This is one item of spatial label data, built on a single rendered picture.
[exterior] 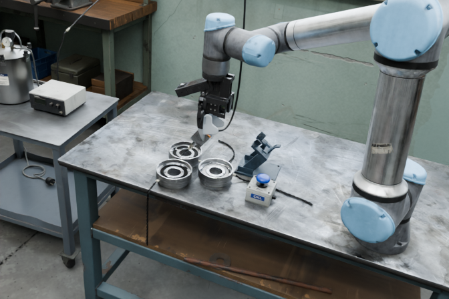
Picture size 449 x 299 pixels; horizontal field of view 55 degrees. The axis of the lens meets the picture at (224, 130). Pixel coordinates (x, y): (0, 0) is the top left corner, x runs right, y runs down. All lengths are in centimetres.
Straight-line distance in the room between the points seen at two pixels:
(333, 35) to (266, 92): 188
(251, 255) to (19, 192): 126
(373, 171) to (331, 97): 190
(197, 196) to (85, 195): 40
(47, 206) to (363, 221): 155
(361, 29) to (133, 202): 100
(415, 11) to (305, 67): 201
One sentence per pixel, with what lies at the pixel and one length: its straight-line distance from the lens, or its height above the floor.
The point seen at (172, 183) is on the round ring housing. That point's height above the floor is 83.
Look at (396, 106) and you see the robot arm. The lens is 89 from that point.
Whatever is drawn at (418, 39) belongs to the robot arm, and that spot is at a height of 137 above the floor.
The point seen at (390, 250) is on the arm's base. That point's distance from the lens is 120.
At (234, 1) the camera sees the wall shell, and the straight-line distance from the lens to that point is 282.
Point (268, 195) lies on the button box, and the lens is 121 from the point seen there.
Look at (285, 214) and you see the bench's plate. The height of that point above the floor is 80.
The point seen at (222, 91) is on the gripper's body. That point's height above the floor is 109.
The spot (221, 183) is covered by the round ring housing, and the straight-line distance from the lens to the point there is 126.
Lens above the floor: 157
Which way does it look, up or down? 29 degrees down
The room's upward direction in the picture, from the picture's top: 6 degrees clockwise
